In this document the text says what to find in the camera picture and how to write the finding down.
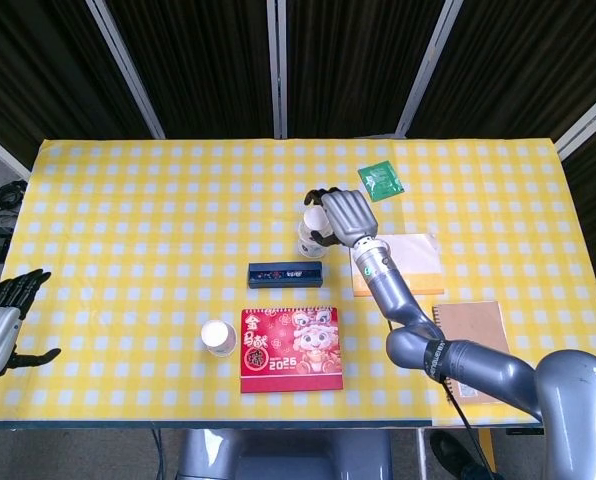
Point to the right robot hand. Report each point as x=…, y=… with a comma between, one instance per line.
x=350, y=215

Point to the paper cup green fern print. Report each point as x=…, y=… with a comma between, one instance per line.
x=314, y=219

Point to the paper cup large blue flower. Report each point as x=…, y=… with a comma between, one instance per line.
x=217, y=336

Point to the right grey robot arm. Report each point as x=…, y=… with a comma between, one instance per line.
x=478, y=362

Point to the paper cup with slotted base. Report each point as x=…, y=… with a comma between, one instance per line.
x=310, y=248

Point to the dark blue pencil box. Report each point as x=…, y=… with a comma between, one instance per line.
x=285, y=276

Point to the green foil packet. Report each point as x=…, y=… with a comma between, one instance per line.
x=380, y=180

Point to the white yellow Lexicon book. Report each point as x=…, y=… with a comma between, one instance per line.
x=418, y=260

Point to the red 2026 desk calendar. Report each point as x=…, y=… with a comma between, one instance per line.
x=290, y=350

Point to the dark partition panel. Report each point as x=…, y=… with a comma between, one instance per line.
x=33, y=65
x=528, y=60
x=353, y=65
x=203, y=65

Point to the brown spiral notebook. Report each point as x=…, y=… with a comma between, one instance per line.
x=473, y=320

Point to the yellow white checked tablecloth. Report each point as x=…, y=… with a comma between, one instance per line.
x=128, y=225

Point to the grey robot torso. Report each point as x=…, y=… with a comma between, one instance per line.
x=278, y=455

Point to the black shoe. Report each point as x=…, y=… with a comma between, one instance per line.
x=453, y=455

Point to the white partition post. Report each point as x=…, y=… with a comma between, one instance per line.
x=423, y=75
x=585, y=122
x=128, y=70
x=3, y=150
x=278, y=70

